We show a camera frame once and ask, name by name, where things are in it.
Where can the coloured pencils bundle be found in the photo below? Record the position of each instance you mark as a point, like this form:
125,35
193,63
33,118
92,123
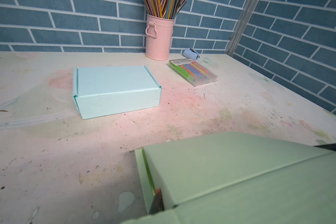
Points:
165,9

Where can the light green paper box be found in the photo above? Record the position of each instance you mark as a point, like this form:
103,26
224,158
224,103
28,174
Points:
238,178

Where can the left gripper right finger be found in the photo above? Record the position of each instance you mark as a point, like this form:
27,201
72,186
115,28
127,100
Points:
331,147

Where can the light blue paper box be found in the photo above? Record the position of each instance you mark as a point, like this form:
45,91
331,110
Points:
102,91

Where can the pack of coloured markers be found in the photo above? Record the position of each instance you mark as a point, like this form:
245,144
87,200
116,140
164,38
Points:
192,71

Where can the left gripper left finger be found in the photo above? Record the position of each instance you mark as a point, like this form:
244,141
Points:
157,203

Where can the pink pencil cup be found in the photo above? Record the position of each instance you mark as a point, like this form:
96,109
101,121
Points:
159,33

